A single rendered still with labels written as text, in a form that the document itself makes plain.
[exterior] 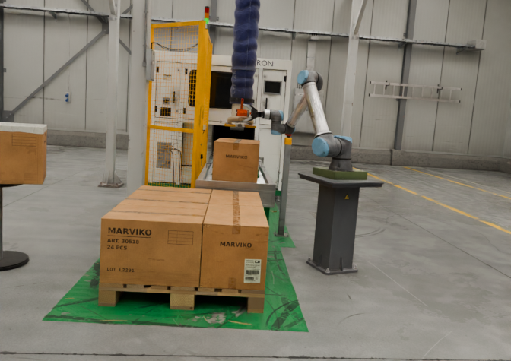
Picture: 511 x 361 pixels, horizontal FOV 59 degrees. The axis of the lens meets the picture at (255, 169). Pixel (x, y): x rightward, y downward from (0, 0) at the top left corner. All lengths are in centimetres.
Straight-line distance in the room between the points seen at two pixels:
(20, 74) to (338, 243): 1131
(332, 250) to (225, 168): 117
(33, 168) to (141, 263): 112
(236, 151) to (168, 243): 145
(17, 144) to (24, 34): 1041
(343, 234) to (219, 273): 126
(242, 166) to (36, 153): 164
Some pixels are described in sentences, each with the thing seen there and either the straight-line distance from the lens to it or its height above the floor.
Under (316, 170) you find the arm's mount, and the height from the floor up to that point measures 79.
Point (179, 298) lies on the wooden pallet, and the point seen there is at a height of 7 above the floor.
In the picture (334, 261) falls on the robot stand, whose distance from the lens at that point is 372.
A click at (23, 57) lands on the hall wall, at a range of 1374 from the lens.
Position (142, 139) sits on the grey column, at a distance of 471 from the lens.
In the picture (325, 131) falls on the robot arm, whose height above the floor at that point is 111.
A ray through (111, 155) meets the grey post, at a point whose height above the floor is 46.
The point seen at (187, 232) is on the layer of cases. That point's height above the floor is 48.
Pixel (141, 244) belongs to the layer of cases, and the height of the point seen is 40.
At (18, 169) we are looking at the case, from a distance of 351.
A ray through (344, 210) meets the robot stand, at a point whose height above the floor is 51.
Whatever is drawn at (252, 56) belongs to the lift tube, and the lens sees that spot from 422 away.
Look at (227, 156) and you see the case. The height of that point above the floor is 82.
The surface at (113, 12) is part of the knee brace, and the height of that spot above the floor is 249.
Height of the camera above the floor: 121
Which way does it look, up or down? 7 degrees down
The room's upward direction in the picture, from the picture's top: 4 degrees clockwise
